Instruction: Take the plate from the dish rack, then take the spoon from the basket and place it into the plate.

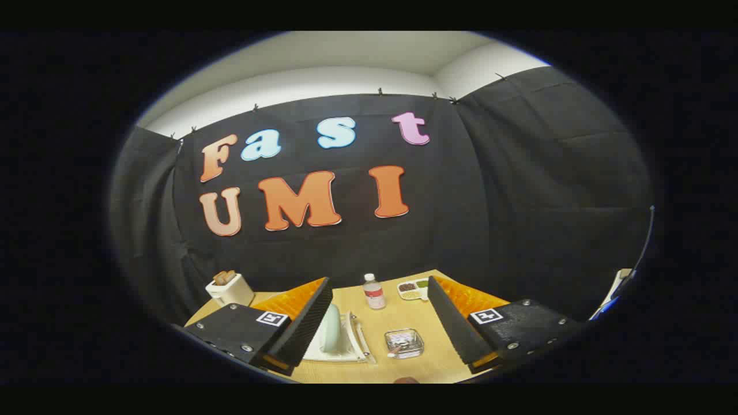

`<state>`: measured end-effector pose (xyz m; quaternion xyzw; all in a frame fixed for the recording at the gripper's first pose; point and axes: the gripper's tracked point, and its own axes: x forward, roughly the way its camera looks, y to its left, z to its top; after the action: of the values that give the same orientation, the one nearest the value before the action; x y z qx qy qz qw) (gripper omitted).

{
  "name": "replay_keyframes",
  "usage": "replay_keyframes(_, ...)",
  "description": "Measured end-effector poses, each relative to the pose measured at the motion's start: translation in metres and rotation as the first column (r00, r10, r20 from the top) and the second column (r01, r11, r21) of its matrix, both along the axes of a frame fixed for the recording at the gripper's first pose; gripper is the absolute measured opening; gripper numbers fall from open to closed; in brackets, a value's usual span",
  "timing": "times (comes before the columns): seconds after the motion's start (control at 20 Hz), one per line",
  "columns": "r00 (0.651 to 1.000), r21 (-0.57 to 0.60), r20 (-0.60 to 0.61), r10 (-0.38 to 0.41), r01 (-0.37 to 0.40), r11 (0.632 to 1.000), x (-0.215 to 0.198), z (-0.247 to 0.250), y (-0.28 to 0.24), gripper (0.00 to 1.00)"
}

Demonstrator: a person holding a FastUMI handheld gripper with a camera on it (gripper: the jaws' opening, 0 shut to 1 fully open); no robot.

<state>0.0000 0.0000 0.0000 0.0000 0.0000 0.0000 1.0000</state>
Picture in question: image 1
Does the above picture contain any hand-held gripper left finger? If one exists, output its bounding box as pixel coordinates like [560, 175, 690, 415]
[182, 277, 334, 376]

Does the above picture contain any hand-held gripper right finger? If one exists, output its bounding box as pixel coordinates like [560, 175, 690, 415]
[427, 275, 583, 375]

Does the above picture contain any light green plate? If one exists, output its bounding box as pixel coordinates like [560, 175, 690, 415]
[319, 304, 342, 353]

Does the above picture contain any metal wire basket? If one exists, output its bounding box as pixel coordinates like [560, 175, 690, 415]
[385, 329, 425, 360]

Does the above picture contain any white wire dish rack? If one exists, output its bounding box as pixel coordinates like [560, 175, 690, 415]
[303, 311, 376, 365]

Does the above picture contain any white divided snack dish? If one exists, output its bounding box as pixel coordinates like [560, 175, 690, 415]
[397, 279, 430, 301]

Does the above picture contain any white toaster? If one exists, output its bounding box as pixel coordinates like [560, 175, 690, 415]
[205, 272, 255, 307]

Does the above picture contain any clear bottle with red label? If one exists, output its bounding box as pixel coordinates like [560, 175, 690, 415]
[363, 273, 386, 310]

